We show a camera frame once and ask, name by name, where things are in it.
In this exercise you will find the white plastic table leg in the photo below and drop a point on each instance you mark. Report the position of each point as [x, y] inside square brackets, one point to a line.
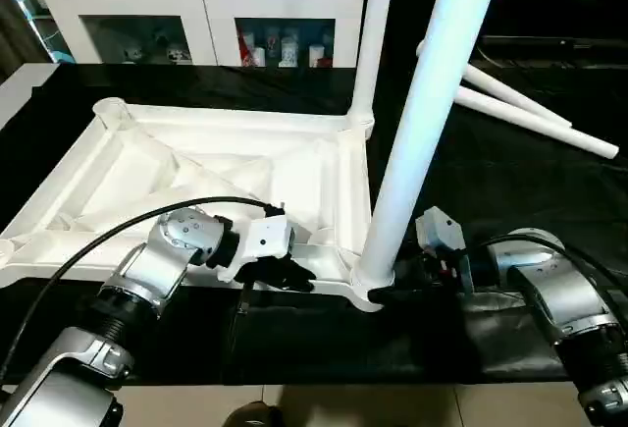
[368, 34]
[432, 103]
[510, 101]
[549, 128]

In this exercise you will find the white plastic table top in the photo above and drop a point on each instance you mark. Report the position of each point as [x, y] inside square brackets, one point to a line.
[196, 152]

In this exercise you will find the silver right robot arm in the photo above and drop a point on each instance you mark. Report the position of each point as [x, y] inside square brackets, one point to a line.
[559, 290]

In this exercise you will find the cyan plastic item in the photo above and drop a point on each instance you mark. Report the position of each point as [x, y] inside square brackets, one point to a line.
[39, 15]

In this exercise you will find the white cup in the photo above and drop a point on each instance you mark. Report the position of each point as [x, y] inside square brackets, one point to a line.
[317, 55]

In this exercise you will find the white glass door cabinet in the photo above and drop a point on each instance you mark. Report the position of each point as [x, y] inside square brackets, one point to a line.
[147, 5]

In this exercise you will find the red bottle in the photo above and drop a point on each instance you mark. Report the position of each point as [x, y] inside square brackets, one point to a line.
[245, 50]

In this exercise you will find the white bottle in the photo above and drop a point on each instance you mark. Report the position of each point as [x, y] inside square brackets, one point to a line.
[289, 51]

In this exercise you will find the white side table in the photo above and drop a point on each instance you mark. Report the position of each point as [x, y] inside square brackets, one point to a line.
[22, 91]

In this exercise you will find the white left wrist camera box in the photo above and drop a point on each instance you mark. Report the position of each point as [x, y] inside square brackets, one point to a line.
[267, 239]

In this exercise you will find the black work mat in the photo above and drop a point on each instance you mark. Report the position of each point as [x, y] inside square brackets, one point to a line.
[294, 348]

